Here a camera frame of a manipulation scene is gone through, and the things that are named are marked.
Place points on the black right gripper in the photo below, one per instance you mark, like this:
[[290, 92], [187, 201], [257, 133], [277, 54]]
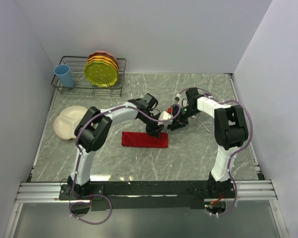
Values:
[[178, 122]]

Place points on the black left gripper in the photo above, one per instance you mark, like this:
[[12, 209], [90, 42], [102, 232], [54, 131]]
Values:
[[155, 130]]

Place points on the red cloth napkin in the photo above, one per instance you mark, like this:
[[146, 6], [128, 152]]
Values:
[[143, 140]]

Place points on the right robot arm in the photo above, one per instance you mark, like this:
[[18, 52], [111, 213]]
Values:
[[230, 131]]

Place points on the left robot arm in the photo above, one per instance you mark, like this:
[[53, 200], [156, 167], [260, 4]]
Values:
[[92, 131]]

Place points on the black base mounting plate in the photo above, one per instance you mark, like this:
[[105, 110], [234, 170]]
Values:
[[147, 194]]

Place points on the yellow-green dotted plate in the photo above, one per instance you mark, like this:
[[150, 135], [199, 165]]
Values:
[[101, 74]]

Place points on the cream divided plate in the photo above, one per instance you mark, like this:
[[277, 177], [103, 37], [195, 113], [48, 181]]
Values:
[[67, 121]]

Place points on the orange striped plate stack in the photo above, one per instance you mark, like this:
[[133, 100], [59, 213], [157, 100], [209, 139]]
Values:
[[105, 57]]

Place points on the blue plastic cup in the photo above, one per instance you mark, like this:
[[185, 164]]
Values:
[[63, 73]]

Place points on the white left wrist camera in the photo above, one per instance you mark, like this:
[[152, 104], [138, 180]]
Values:
[[166, 116]]

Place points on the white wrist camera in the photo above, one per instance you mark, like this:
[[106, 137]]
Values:
[[166, 116], [178, 99]]

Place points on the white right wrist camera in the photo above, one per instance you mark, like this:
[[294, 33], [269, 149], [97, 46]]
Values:
[[178, 99]]

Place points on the black wire dish rack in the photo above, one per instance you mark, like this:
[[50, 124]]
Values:
[[82, 86]]

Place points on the aluminium frame rail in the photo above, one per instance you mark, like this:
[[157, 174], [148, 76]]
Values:
[[48, 192]]

